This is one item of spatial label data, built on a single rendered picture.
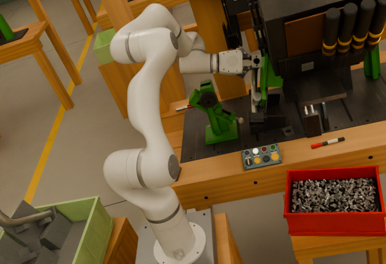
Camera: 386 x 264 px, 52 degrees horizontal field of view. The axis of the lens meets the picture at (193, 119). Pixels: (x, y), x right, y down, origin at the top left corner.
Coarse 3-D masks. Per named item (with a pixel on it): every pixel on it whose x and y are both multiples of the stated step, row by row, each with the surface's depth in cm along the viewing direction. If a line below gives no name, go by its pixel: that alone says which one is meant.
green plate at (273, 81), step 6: (264, 54) 156; (264, 60) 156; (270, 60) 157; (264, 66) 157; (270, 66) 158; (264, 72) 159; (270, 72) 160; (264, 78) 160; (270, 78) 162; (276, 78) 162; (264, 84) 162; (270, 84) 163; (276, 84) 163; (282, 84) 163; (264, 90) 164
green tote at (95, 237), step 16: (64, 208) 171; (80, 208) 170; (96, 208) 162; (96, 224) 161; (112, 224) 172; (16, 240) 172; (80, 240) 148; (96, 240) 158; (80, 256) 145; (96, 256) 156
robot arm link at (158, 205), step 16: (112, 160) 118; (128, 160) 115; (112, 176) 117; (128, 176) 115; (128, 192) 120; (144, 192) 123; (160, 192) 124; (144, 208) 121; (160, 208) 122; (176, 208) 125
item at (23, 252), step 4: (24, 248) 154; (20, 252) 152; (24, 252) 153; (28, 252) 155; (20, 256) 153; (24, 256) 152; (28, 256) 150; (32, 256) 151; (36, 256) 152; (0, 260) 144; (24, 260) 152; (28, 260) 154
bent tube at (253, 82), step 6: (252, 60) 166; (258, 60) 168; (252, 66) 166; (258, 66) 165; (252, 72) 176; (252, 78) 177; (252, 84) 178; (252, 90) 177; (252, 96) 177; (252, 108) 176
